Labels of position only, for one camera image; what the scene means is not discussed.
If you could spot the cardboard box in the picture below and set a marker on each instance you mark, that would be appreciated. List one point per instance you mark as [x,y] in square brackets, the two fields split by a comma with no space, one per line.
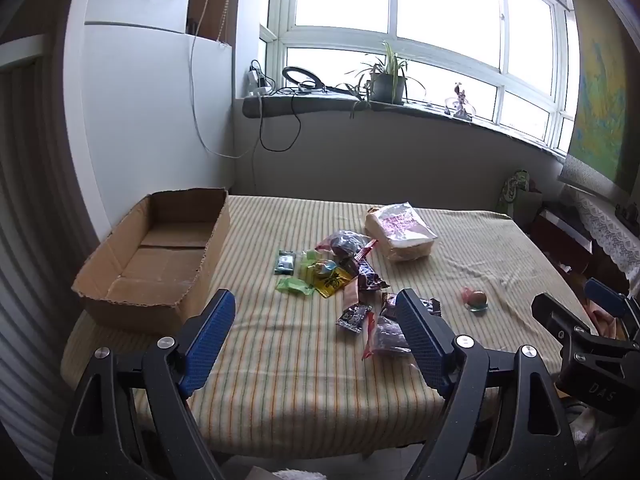
[165,260]

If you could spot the grey windowsill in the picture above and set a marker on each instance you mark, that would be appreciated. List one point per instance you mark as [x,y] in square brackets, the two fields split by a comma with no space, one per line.
[400,110]

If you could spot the pale green small packet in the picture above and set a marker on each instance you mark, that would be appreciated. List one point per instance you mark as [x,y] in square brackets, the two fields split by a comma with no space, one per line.
[308,258]

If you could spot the bright green snack packet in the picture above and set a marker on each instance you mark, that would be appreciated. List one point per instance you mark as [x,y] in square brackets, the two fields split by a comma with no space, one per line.
[307,275]

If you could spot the wall map poster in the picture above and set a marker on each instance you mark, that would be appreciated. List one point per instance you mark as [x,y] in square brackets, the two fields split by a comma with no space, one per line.
[605,100]

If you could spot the light green snack packet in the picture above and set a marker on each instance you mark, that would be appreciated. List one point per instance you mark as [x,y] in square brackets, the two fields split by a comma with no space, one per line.
[294,287]

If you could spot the black and white snack packet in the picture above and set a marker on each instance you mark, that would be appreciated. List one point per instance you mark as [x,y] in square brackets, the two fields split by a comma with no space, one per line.
[354,318]

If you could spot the white lace cloth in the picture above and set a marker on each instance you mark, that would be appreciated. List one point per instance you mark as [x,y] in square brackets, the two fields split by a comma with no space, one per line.
[607,235]

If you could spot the round blue candy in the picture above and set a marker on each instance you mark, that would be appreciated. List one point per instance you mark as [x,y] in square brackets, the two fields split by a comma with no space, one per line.
[326,268]

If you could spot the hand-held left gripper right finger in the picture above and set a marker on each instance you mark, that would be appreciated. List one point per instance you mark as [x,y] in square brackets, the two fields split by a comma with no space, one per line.
[422,345]

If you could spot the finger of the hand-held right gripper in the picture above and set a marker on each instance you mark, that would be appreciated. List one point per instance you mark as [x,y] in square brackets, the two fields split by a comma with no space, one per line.
[555,315]
[602,291]

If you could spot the yellow snack packet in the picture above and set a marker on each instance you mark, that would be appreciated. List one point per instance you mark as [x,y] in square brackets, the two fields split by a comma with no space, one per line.
[334,286]

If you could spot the striped yellow table cloth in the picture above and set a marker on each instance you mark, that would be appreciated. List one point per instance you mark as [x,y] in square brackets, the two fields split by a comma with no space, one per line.
[300,385]

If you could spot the dark wooden cabinet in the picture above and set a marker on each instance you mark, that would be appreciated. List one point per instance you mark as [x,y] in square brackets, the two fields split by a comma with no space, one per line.
[560,245]

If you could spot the white window frame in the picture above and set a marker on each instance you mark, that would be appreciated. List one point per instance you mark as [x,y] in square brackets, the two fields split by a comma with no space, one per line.
[280,10]

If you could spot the small figurine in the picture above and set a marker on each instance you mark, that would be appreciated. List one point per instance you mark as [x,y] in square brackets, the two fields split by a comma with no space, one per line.
[459,102]

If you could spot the teal snack packet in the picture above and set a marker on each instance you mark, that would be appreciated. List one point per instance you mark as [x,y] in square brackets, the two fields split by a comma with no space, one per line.
[285,262]

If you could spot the green patterned bag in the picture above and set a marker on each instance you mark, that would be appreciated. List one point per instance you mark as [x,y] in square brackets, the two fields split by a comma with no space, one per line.
[512,190]

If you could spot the potted spider plant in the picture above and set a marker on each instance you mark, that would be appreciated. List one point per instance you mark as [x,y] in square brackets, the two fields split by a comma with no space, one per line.
[387,85]

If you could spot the bagged sliced bread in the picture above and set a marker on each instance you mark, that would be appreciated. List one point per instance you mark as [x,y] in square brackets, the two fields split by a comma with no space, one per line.
[400,235]

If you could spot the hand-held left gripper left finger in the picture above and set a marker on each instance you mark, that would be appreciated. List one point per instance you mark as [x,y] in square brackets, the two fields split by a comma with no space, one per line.
[210,340]

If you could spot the clear bag of dark snacks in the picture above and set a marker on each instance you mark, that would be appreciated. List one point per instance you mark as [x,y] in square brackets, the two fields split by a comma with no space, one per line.
[345,244]

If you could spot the brown chocolate bar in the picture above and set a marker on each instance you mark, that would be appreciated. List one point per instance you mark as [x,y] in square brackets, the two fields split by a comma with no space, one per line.
[367,275]
[431,306]

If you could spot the clear red-edged snack bag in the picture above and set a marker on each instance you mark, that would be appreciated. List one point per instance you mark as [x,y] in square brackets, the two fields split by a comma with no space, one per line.
[387,340]

